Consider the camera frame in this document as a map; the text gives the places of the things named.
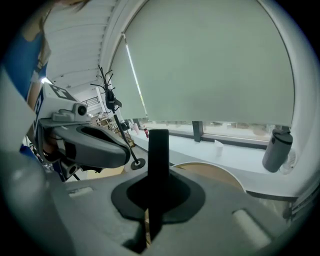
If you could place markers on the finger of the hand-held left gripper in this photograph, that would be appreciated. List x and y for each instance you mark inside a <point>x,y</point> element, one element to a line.
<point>100,155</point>
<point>100,133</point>

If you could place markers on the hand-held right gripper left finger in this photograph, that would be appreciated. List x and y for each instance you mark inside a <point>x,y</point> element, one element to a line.
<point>87,212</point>

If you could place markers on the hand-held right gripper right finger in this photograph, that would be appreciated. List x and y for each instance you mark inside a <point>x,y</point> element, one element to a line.
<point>212,217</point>

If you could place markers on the white paper cup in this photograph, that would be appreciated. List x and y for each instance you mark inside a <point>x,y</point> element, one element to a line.
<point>218,150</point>

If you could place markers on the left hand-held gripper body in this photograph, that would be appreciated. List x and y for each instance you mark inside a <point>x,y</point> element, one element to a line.
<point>57,110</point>

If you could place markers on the cola bottle red label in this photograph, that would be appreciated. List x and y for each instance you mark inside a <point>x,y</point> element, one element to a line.
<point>146,132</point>

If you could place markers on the grey insulated tumbler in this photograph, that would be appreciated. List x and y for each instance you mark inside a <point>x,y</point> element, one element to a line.
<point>276,152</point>

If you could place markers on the pink white bottle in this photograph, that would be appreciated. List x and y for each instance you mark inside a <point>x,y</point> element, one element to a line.
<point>135,129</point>

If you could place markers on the black round lamp stand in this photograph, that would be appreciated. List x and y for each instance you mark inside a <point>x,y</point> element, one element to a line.
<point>117,125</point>

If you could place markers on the person's left forearm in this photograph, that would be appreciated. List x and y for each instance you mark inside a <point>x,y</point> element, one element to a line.
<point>35,97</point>

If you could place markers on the small white fan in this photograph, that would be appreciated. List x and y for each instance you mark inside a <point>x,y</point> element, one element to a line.
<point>291,162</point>

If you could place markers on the person's blue top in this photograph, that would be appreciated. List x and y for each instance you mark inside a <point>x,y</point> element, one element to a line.
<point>22,62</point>

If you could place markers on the large grey roller blind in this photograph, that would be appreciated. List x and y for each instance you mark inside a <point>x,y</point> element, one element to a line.
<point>212,62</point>

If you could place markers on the narrow grey roller blind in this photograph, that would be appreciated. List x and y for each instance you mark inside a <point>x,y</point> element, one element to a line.
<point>127,87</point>

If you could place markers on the round wooden table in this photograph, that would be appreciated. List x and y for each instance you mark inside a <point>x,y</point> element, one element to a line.
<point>212,175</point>

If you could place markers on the light wooden oblong table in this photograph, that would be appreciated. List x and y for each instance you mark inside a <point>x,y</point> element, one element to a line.
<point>105,175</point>

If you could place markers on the wooden shelf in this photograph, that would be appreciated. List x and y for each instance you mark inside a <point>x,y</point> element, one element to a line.
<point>107,125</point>

